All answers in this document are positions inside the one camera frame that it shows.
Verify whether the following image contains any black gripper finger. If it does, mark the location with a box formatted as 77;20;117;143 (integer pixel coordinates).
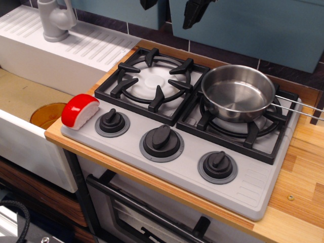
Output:
140;0;157;10
183;0;216;29

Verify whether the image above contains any stainless steel pan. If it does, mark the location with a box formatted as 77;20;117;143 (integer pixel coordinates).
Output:
200;65;323;123

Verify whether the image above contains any white left burner disc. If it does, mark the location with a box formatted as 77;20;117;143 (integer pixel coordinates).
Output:
127;67;178;100

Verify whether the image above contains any black left burner grate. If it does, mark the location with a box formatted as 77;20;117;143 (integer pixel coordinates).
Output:
95;48;210;126

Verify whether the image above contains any black burner grate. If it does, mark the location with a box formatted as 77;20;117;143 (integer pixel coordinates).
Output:
176;85;299;165
95;48;210;126

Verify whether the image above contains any grey toy faucet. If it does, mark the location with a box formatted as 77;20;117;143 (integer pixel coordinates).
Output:
37;0;77;43

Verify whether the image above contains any red white sushi toy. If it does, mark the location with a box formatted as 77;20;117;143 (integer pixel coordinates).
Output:
61;94;100;130

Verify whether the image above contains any grey toy stove top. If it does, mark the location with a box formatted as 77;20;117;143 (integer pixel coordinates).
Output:
60;47;303;222

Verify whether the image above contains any black left stove knob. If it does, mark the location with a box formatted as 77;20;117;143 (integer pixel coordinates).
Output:
95;108;130;138

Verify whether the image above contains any black stove knob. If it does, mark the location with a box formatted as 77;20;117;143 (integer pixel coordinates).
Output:
197;151;238;185
139;125;184;163
95;108;130;138

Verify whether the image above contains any white toy sink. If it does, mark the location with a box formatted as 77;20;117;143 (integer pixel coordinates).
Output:
1;5;139;193

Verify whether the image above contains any black middle stove knob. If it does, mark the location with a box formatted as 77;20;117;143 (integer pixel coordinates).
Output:
139;125;184;163

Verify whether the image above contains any black right burner grate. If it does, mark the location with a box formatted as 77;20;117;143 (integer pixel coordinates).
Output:
176;85;299;165

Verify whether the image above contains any orange plastic bowl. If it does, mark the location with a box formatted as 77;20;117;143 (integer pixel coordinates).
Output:
30;103;66;130

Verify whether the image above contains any black right stove knob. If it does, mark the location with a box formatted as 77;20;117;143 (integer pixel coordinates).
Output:
197;151;238;185

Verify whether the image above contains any oven door with handle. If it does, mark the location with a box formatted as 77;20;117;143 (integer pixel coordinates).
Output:
86;169;213;243

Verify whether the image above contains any black braided cable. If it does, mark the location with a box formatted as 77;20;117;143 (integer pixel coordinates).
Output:
0;200;31;243

